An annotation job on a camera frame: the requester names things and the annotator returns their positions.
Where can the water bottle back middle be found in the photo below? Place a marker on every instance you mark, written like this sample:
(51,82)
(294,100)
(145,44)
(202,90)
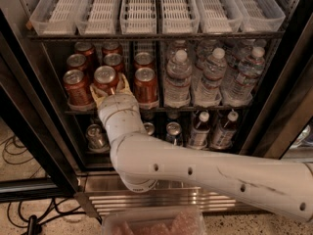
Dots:
(202,51)

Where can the fridge door left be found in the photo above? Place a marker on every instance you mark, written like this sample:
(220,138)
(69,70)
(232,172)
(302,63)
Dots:
(20,111)

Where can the water bottle front left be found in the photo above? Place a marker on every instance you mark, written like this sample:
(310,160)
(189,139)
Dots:
(177,80)

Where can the dark drink bottle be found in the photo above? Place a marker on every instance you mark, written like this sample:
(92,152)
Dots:
(224,131)
(199,130)

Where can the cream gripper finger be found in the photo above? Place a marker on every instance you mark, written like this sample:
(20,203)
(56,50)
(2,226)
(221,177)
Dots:
(123,85)
(98,95)

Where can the blue can bottom right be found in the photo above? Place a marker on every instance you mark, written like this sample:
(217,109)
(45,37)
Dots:
(174,133)

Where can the water bottle back left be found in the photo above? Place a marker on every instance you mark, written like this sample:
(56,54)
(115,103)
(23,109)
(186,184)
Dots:
(178,49)

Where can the dark drink bottle left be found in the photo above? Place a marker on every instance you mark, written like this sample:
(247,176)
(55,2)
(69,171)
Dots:
(199,130)

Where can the dark drink bottle right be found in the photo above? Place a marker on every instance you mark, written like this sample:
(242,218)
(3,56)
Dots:
(224,131)

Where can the water bottle front middle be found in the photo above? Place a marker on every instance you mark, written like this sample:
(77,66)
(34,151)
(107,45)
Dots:
(211,78)

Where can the water bottle front right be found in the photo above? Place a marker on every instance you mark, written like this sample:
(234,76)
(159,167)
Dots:
(248,72)

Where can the blue can bottom left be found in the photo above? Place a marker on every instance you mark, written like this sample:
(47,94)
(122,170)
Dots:
(150,128)

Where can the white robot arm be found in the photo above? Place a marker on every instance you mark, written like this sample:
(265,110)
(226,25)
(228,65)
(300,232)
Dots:
(141,160)

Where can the red coke can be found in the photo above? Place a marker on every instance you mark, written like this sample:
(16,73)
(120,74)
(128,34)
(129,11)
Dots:
(115,61)
(80,62)
(106,79)
(76,84)
(111,47)
(145,85)
(89,51)
(144,60)

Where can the water bottle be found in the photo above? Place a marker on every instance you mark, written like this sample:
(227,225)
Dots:
(248,72)
(202,51)
(211,78)
(235,51)
(177,80)
(178,49)

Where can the silver can bottom left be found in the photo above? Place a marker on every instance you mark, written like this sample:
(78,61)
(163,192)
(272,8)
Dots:
(97,140)

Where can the clear plastic container foreground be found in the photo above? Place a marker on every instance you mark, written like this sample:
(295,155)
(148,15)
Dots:
(173,220)

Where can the blue can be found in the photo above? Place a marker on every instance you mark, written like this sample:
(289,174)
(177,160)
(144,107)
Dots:
(174,133)
(150,128)

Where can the water bottle back right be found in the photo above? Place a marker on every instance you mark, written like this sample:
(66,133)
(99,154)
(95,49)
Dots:
(235,51)

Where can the clear bin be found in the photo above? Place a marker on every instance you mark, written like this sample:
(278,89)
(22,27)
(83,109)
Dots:
(55,17)
(138,17)
(219,16)
(179,16)
(97,17)
(260,15)

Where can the fridge glass door right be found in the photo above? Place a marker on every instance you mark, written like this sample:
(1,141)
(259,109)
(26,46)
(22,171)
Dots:
(289,106)

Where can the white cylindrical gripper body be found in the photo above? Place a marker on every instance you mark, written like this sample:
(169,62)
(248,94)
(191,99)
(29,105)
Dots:
(117,104)

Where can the stainless fridge base grille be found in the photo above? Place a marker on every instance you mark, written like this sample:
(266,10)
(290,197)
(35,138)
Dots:
(103,192)

